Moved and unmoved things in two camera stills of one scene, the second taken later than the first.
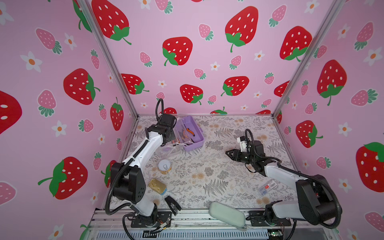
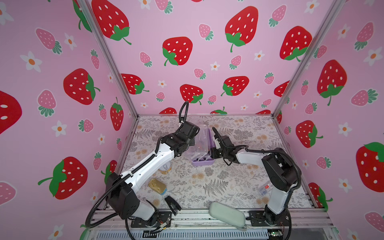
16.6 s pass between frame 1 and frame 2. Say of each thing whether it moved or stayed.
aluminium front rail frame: stayed
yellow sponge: stayed
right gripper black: moved
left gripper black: moved
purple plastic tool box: moved
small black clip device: stayed
